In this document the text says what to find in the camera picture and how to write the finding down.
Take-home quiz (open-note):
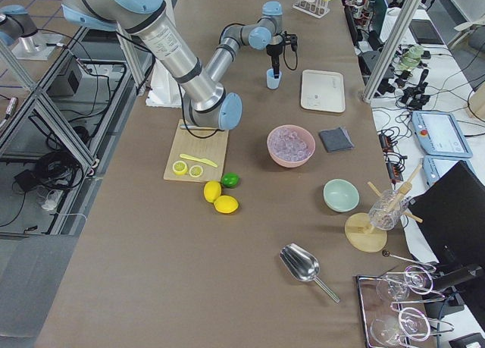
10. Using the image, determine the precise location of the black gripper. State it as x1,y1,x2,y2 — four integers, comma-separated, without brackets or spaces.
266,32,298,77

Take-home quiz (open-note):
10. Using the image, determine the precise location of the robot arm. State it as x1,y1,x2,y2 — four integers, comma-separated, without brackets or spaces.
62,0,284,130
1,5,58,61

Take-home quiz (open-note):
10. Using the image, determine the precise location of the light blue plastic cup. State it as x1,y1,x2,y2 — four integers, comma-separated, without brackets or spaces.
266,68,282,89

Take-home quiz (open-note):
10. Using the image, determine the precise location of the pile of clear ice cubes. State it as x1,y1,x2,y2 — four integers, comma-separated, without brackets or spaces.
269,127,311,161

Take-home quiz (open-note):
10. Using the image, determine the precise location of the wooden cup stand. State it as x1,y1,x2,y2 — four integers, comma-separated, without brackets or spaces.
345,164,423,252

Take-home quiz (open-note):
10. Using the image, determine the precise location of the metal ice scoop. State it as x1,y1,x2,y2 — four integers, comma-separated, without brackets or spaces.
280,243,340,303

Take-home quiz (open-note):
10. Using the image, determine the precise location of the cream rabbit tray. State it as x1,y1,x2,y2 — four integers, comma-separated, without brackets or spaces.
300,70,346,113

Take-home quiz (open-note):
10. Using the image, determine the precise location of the pink bowl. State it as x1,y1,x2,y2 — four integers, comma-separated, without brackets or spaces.
267,124,316,168

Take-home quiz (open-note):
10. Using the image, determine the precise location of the grey folded cloth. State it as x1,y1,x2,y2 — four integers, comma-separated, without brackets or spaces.
318,127,355,152

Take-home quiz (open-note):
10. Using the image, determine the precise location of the yellow plastic knife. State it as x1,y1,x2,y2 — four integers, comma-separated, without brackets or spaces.
179,153,218,168

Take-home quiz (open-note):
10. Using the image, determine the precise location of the wooden cutting board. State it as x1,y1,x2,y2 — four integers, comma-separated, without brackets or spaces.
164,119,229,183

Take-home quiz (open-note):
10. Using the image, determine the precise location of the green lime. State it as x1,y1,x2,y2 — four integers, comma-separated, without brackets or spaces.
221,172,240,188

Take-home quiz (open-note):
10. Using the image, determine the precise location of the yellow lemon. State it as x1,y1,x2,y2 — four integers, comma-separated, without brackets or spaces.
214,195,239,214
203,180,222,203

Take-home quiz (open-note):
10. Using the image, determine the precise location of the lemon half slice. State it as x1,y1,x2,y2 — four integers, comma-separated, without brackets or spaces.
172,160,189,176

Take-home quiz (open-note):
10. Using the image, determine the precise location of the mint green bowl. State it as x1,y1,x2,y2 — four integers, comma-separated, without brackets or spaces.
323,179,360,212

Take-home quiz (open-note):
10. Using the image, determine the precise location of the blue teach pendant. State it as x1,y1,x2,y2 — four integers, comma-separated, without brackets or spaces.
422,155,474,187
411,111,473,158

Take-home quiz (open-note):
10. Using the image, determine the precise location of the clear glass on stand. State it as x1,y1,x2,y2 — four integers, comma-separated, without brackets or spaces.
368,190,410,230

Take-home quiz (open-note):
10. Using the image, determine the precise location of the black monitor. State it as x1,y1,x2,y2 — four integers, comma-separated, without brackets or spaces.
409,161,484,267

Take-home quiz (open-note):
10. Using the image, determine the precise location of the metal wine glass rack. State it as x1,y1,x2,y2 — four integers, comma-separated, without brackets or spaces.
355,265,454,347

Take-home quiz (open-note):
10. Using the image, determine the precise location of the white wire cup rack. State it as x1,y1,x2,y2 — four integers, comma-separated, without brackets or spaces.
293,0,330,18

